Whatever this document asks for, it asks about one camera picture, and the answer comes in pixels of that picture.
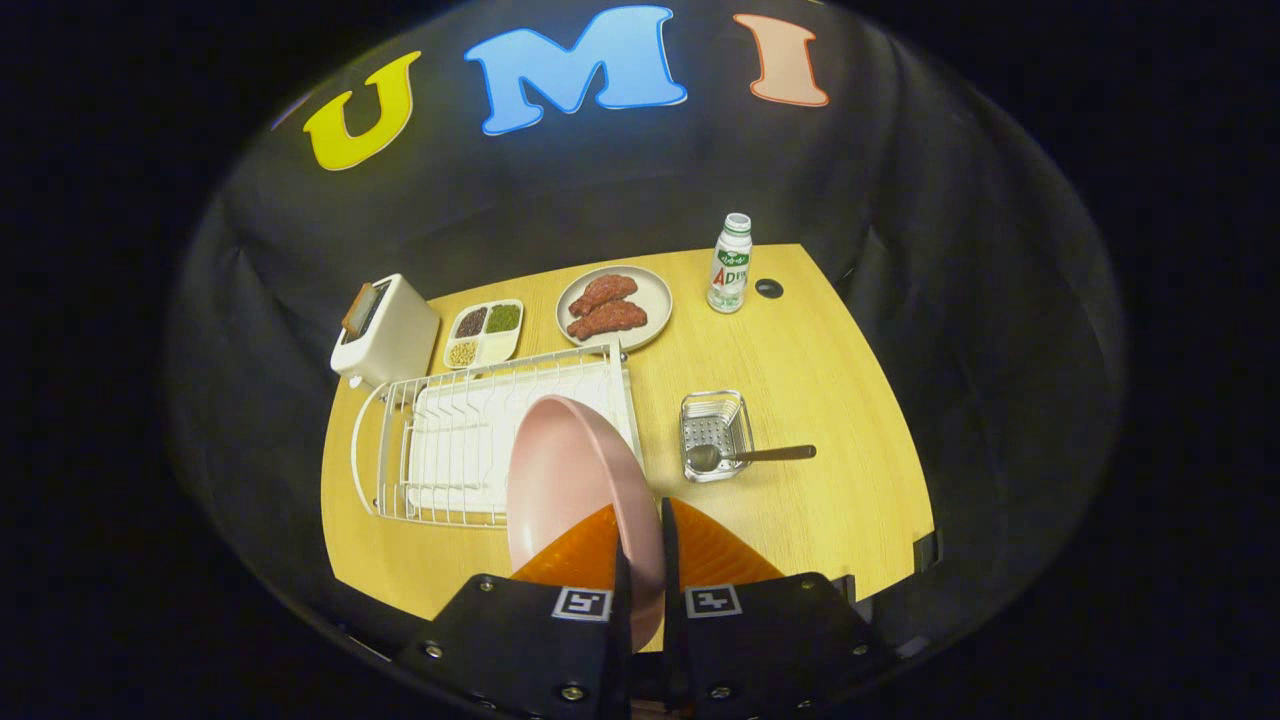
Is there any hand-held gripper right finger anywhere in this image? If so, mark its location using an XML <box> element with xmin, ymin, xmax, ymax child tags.
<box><xmin>660</xmin><ymin>497</ymin><xmax>896</xmax><ymax>720</ymax></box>

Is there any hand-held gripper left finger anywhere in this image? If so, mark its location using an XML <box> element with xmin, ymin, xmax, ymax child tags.
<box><xmin>393</xmin><ymin>503</ymin><xmax>634</xmax><ymax>720</ymax></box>

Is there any pink plate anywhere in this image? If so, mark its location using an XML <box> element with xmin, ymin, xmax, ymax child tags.
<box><xmin>505</xmin><ymin>395</ymin><xmax>666</xmax><ymax>653</ymax></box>

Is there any metal spoon with dark handle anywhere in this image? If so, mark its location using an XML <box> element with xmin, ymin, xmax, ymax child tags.
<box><xmin>686</xmin><ymin>443</ymin><xmax>817</xmax><ymax>474</ymax></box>

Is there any small metal basket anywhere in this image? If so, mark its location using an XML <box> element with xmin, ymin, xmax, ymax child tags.
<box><xmin>679</xmin><ymin>390</ymin><xmax>755</xmax><ymax>484</ymax></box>

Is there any white wire dish rack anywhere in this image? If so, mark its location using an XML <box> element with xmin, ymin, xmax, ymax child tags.
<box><xmin>350</xmin><ymin>340</ymin><xmax>646</xmax><ymax>528</ymax></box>

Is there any beige round plate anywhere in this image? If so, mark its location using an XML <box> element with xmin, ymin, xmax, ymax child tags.
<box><xmin>555</xmin><ymin>265</ymin><xmax>673</xmax><ymax>352</ymax></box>

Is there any white drain tray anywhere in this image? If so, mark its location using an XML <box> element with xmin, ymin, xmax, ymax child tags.
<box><xmin>405</xmin><ymin>362</ymin><xmax>641</xmax><ymax>516</ymax></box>

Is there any red meat piece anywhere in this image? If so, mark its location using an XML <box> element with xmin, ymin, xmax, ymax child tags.
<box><xmin>566</xmin><ymin>301</ymin><xmax>649</xmax><ymax>342</ymax></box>
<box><xmin>568</xmin><ymin>274</ymin><xmax>639</xmax><ymax>318</ymax></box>

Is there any white divided seed tray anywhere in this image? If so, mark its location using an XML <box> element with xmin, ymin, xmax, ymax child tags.
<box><xmin>443</xmin><ymin>299</ymin><xmax>525</xmax><ymax>370</ymax></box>

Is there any white bottle with green label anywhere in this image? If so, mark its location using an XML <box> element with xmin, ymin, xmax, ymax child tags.
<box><xmin>706</xmin><ymin>212</ymin><xmax>753</xmax><ymax>315</ymax></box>

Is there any white toaster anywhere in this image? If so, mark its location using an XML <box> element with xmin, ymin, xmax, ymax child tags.
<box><xmin>330</xmin><ymin>273</ymin><xmax>441</xmax><ymax>389</ymax></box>

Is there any toast slice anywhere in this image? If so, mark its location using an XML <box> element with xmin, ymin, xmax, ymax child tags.
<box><xmin>341</xmin><ymin>282</ymin><xmax>379</xmax><ymax>336</ymax></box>

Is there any black backdrop cloth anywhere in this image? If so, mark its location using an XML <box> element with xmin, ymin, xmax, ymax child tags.
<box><xmin>170</xmin><ymin>0</ymin><xmax>1126</xmax><ymax>661</ymax></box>

